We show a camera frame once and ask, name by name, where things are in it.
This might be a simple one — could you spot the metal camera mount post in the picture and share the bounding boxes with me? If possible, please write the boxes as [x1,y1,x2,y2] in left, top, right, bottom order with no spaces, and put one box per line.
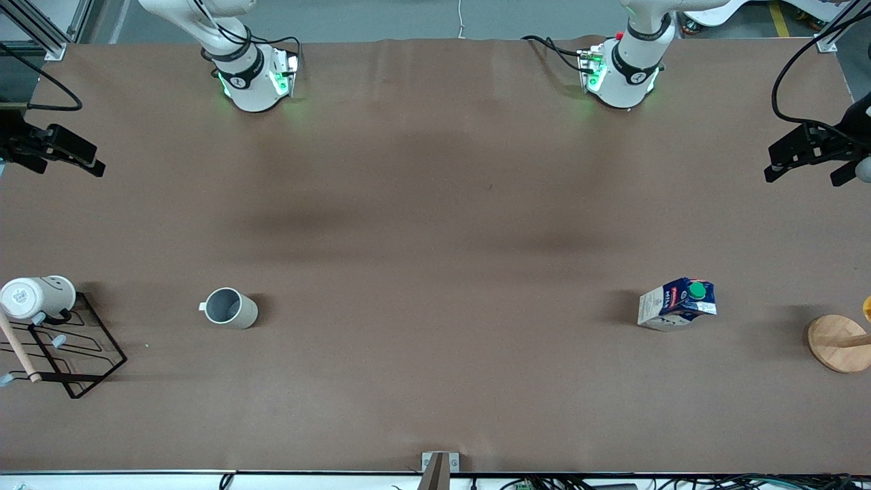
[417,452,461,490]

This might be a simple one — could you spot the wooden rack dowel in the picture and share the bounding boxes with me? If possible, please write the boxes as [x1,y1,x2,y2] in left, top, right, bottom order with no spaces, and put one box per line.
[0,310,42,383]

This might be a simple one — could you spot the round wooden stand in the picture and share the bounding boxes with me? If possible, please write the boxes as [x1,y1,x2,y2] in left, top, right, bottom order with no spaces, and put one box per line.
[807,314,871,374]

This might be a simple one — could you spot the brown table cover mat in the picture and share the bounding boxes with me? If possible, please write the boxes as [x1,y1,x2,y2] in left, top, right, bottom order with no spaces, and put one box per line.
[0,37,871,475]

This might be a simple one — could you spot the black wire mug rack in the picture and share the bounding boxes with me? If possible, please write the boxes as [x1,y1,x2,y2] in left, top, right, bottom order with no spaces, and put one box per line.
[0,293,128,399]

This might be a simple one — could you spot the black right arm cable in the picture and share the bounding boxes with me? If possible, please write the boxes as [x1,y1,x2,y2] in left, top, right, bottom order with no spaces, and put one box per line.
[0,42,84,112]

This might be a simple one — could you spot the grey ceramic cup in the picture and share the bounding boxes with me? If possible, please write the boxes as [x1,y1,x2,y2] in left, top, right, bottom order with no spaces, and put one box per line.
[199,287,259,330]

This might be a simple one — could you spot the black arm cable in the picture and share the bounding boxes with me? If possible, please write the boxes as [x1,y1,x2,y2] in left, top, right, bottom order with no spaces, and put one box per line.
[0,42,84,112]
[772,17,871,148]

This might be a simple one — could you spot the black right base cable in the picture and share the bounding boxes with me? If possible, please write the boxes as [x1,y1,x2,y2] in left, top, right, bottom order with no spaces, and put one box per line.
[193,0,302,72]

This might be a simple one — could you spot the silver base connector bracket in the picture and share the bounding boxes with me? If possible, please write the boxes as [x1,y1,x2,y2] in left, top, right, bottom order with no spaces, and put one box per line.
[577,44,608,94]
[271,51,301,97]

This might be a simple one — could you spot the aluminium frame post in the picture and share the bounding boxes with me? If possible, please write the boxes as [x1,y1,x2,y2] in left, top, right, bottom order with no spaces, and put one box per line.
[813,0,871,54]
[0,0,94,62]

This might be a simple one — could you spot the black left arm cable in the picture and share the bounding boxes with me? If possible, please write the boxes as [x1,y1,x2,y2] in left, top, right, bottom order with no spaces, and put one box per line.
[772,17,871,148]

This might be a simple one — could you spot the white smiley face mug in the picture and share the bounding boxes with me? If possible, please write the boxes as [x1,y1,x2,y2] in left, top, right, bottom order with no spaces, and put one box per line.
[0,275,77,321]

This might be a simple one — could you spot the black base cable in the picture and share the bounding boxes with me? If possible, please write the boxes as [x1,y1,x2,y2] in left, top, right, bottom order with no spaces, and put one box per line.
[522,35,587,73]
[193,0,302,72]

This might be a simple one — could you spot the blue white milk carton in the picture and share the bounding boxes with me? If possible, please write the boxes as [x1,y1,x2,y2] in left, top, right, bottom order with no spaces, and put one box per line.
[638,277,717,332]

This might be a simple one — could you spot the black left base cable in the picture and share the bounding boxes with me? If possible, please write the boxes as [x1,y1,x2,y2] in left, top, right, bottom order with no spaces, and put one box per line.
[522,35,587,73]

